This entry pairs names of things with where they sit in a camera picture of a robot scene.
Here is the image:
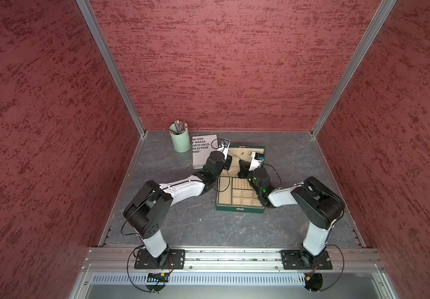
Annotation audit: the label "green jewelry box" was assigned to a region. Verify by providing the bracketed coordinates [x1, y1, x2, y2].
[216, 146, 265, 214]

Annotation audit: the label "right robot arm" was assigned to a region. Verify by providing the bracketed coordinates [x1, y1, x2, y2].
[238, 160, 346, 269]

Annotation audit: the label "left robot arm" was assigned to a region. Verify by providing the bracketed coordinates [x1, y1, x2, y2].
[123, 151, 232, 268]

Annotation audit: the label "white book with black text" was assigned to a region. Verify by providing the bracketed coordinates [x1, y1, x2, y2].
[192, 135, 219, 169]

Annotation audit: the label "mint green pencil cup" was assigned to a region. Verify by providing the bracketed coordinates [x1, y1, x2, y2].
[169, 123, 191, 153]

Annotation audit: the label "coloured pencils bunch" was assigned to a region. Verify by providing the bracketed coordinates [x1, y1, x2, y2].
[169, 120, 188, 135]

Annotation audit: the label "perforated vent strip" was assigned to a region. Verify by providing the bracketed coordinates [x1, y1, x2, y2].
[91, 272, 306, 287]

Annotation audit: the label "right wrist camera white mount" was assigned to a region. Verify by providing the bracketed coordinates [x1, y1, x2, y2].
[249, 151, 265, 171]

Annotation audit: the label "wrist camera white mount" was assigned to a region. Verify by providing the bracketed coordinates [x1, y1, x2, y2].
[217, 138, 231, 159]
[249, 151, 265, 171]

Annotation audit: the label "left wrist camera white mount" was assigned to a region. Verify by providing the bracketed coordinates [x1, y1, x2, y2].
[217, 138, 231, 159]

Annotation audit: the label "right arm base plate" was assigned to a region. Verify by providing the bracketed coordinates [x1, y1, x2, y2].
[280, 250, 333, 271]

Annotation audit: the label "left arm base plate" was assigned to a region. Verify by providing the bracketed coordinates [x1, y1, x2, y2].
[132, 249, 186, 270]

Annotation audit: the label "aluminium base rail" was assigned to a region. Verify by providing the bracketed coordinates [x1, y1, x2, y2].
[81, 246, 387, 274]

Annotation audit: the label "aluminium corner post left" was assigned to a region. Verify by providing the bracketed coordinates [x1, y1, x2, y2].
[76, 0, 146, 138]

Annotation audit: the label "aluminium corner post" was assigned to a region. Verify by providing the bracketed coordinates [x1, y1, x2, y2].
[76, 0, 146, 138]
[311, 0, 397, 139]

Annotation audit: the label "aluminium corner post right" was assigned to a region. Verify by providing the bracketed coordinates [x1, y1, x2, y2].
[311, 0, 397, 139]

